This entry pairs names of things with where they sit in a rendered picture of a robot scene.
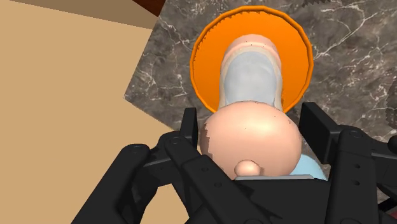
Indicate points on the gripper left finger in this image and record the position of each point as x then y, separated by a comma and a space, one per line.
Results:
192, 173

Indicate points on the peach bald figure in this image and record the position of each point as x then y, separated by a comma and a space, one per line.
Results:
251, 133

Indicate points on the orange round plate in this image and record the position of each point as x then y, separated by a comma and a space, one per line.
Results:
211, 62

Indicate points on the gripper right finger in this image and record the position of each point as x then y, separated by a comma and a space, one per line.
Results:
350, 167

